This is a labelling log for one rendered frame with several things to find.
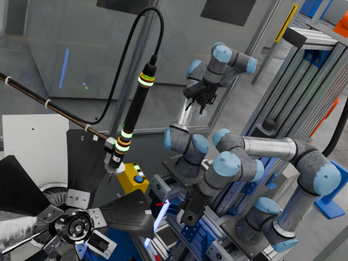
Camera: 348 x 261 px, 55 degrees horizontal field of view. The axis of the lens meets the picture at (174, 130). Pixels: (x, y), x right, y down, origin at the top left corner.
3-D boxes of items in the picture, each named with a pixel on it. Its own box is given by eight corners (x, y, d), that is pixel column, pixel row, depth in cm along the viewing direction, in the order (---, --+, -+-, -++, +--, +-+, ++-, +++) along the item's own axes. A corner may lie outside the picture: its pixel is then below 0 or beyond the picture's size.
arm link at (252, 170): (251, 147, 116) (227, 146, 110) (270, 170, 108) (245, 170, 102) (241, 163, 120) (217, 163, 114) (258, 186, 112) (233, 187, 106)
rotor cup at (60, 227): (41, 214, 121) (52, 220, 111) (76, 195, 130) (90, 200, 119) (55, 248, 124) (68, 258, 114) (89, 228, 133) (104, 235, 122)
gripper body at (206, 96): (212, 106, 157) (223, 84, 151) (198, 106, 151) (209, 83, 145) (203, 97, 161) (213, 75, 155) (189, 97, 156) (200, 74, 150)
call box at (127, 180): (115, 177, 181) (120, 163, 175) (131, 175, 187) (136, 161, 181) (127, 199, 171) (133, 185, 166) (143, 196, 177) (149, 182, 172)
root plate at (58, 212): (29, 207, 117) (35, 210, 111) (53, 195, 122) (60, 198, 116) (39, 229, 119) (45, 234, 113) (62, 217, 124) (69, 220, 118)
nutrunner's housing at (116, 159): (104, 173, 114) (146, 53, 90) (110, 167, 117) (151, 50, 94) (114, 178, 114) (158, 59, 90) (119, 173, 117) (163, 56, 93)
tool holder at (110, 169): (95, 164, 112) (102, 143, 107) (106, 155, 118) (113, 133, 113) (117, 178, 111) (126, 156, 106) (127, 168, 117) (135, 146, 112)
